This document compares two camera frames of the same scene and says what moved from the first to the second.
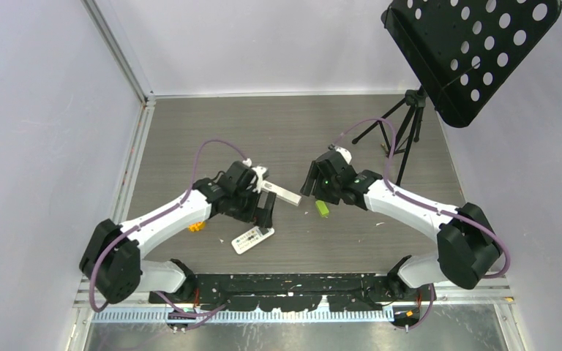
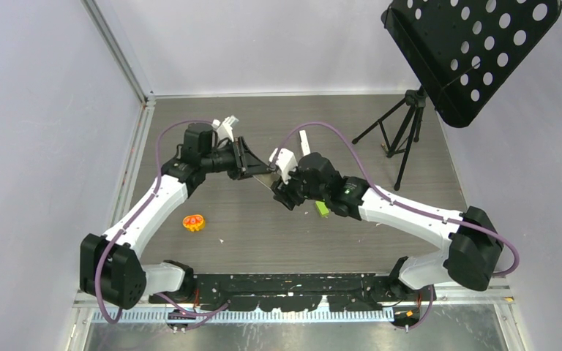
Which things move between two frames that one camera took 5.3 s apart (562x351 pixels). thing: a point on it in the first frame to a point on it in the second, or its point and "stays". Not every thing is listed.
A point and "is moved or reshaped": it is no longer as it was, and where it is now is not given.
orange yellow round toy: (197, 226) stays
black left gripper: (264, 213) to (246, 164)
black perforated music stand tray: (465, 52) stays
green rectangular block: (322, 208) stays
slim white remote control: (282, 193) is moved or reshaped
